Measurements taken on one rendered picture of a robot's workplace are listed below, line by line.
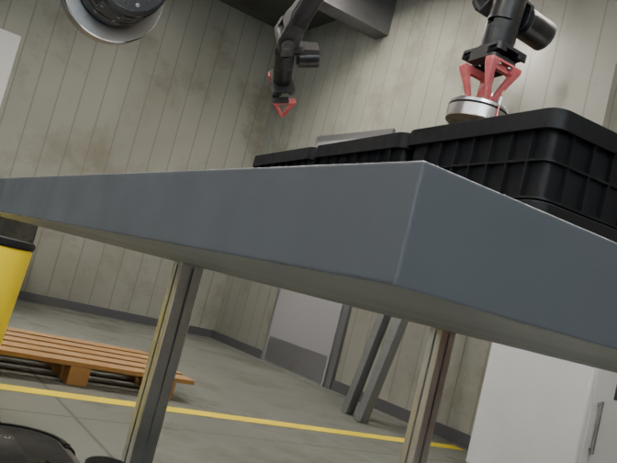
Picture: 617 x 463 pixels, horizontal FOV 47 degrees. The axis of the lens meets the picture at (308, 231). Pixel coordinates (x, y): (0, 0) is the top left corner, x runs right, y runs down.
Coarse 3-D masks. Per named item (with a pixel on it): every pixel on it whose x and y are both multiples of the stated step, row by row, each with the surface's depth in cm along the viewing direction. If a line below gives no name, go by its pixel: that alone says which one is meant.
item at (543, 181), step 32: (544, 128) 83; (416, 160) 104; (448, 160) 97; (480, 160) 91; (512, 160) 85; (544, 160) 81; (576, 160) 83; (608, 160) 85; (512, 192) 84; (544, 192) 81; (576, 192) 83; (608, 192) 84; (608, 224) 84
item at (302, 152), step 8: (280, 152) 146; (288, 152) 143; (296, 152) 139; (304, 152) 136; (312, 152) 134; (256, 160) 157; (264, 160) 153; (272, 160) 149; (280, 160) 145; (288, 160) 142; (296, 160) 139
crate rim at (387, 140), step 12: (396, 132) 109; (408, 132) 107; (324, 144) 129; (336, 144) 125; (348, 144) 121; (360, 144) 118; (372, 144) 114; (384, 144) 111; (396, 144) 108; (408, 144) 107; (324, 156) 128
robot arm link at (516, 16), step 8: (496, 0) 123; (504, 0) 122; (512, 0) 122; (520, 0) 122; (496, 8) 122; (504, 8) 122; (512, 8) 121; (520, 8) 122; (528, 8) 125; (488, 16) 124; (496, 16) 122; (504, 16) 121; (512, 16) 121; (520, 16) 122; (528, 16) 125; (520, 24) 123; (528, 24) 125
